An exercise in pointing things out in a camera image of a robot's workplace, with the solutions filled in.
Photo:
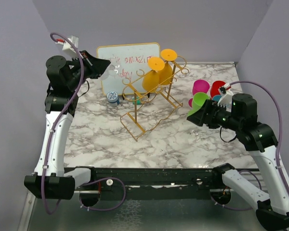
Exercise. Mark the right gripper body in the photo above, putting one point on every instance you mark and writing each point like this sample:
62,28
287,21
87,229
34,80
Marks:
215,121

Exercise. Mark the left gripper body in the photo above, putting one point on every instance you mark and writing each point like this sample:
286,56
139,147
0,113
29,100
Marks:
88,69

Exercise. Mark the clear wine glass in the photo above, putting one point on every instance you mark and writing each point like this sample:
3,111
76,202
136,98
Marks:
196,131
113,69

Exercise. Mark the teal wine glass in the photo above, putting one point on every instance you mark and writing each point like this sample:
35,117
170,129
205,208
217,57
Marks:
216,98

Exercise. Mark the green wine glass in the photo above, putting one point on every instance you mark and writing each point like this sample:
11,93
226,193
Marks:
197,102

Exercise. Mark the red wine glass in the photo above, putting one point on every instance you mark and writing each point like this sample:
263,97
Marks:
215,88

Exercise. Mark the pink wine glass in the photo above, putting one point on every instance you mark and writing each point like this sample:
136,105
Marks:
199,86

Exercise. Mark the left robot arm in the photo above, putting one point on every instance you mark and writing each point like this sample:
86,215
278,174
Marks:
49,180

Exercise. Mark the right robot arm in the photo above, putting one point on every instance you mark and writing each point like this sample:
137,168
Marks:
271,207

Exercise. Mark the front orange wine glass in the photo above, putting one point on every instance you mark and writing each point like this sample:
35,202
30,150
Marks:
151,79

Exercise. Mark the orange wine glass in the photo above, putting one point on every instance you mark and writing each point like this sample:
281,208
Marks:
151,79
168,55

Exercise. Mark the rear orange wine glass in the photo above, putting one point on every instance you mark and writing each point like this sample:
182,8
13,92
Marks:
168,55

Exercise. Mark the blue white small can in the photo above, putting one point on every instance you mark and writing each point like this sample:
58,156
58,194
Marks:
113,99

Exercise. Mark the yellow framed whiteboard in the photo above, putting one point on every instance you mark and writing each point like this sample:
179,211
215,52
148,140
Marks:
133,60

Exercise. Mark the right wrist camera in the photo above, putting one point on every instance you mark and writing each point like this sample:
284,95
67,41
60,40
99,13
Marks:
226,95

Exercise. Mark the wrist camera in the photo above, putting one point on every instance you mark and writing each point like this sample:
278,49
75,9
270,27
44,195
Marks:
66,46
226,95

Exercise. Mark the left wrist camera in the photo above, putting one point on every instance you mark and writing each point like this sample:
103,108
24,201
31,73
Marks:
66,46

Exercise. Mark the gold wire glass rack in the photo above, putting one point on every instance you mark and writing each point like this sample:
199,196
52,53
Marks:
156,106

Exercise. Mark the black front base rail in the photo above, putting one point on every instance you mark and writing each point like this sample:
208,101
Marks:
113,184

